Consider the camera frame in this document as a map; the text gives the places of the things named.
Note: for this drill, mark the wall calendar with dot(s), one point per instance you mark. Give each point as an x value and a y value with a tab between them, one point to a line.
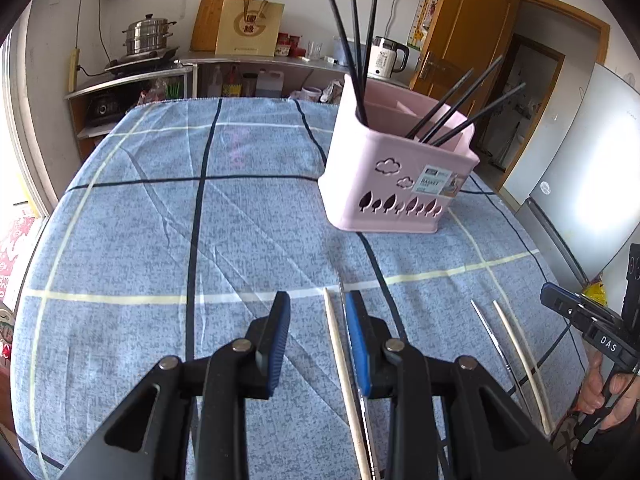
425	10

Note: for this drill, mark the beige power strip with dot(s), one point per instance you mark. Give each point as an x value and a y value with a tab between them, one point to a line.
73	70

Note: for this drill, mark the red-lidded jar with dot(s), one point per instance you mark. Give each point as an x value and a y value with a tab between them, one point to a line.
283	46
296	46

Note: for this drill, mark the clear drinking glass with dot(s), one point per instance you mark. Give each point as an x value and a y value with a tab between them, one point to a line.
314	51

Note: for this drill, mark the silver metal chopstick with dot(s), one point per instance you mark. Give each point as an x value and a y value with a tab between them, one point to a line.
369	435
492	340

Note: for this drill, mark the stainless steel steamer pot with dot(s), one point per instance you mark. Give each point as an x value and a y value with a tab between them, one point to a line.
147	35

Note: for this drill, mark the pink plastic utensil basket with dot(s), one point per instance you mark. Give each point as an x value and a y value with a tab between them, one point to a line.
380	180

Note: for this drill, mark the white plastic jug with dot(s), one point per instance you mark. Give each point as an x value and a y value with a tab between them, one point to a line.
270	85

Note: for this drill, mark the person's right hand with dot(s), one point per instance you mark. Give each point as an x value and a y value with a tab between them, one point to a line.
592	387

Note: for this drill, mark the wooden cutting board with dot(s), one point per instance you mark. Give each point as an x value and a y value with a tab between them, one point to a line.
205	20

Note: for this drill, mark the clear plastic bottle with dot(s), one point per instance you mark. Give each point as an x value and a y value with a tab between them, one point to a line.
215	84

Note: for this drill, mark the grey refrigerator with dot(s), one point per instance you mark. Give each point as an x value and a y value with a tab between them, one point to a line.
590	170

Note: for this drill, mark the dark glass jar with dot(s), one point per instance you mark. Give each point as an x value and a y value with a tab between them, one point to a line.
249	86

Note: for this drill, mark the yellow plastic bag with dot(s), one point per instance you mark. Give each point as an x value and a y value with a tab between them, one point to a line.
595	291

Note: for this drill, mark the metal kitchen counter cabinet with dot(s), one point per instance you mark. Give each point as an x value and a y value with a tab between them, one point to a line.
260	61

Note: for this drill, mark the black induction cooker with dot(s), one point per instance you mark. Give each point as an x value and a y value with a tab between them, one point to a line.
140	62

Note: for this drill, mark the blue plaid tablecloth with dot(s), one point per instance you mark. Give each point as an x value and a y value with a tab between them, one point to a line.
125	235

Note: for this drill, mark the white electric kettle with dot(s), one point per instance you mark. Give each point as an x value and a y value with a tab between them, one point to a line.
382	60

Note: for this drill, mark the white mug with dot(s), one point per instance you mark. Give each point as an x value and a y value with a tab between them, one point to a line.
311	95

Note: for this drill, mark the red patterned rug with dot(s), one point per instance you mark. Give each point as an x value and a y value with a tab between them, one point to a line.
10	245

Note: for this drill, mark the yellow label bottle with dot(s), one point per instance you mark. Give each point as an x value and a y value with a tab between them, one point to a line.
232	85

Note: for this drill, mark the person's right forearm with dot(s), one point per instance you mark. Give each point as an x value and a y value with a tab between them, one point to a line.
615	450

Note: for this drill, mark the white chopstick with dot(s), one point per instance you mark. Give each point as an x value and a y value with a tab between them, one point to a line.
340	355
520	360

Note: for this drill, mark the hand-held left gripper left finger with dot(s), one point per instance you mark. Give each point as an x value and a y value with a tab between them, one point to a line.
277	340

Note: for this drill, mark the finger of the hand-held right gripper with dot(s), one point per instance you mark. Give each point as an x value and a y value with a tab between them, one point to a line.
600	307
557	297

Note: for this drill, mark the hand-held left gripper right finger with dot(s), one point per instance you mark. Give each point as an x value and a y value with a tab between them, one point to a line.
357	345

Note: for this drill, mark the tan paper gift bag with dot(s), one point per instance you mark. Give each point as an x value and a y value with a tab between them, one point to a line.
250	27

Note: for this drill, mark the brown wooden door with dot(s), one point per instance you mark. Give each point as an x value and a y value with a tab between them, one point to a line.
465	20

